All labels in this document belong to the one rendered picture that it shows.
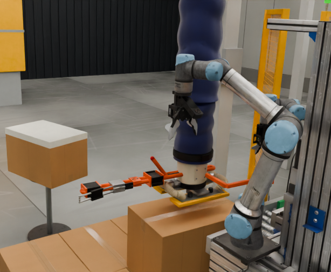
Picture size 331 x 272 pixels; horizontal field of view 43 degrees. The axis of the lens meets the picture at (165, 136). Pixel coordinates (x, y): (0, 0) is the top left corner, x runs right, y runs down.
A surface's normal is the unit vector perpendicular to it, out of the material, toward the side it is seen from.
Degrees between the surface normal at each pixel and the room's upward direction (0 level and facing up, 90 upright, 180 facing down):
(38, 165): 90
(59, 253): 0
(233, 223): 97
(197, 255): 90
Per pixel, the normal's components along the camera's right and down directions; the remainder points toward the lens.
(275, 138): -0.40, 0.12
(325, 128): -0.79, 0.14
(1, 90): 0.61, 0.25
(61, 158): 0.80, 0.20
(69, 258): 0.04, -0.96
